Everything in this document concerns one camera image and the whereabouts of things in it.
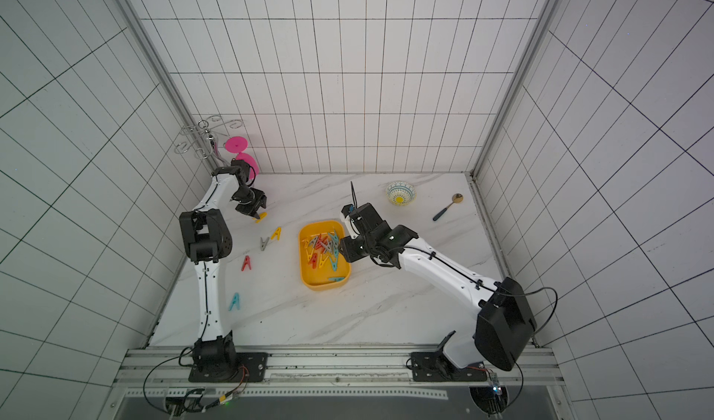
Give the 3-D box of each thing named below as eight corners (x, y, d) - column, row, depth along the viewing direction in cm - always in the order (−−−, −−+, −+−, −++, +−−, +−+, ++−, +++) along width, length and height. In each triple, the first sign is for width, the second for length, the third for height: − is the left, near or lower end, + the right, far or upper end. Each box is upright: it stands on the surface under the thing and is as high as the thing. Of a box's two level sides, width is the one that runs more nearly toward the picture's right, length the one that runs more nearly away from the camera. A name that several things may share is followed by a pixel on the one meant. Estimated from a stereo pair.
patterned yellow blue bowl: (395, 210, 109) (396, 204, 106) (382, 192, 115) (383, 185, 112) (417, 201, 112) (419, 195, 109) (404, 183, 118) (405, 177, 115)
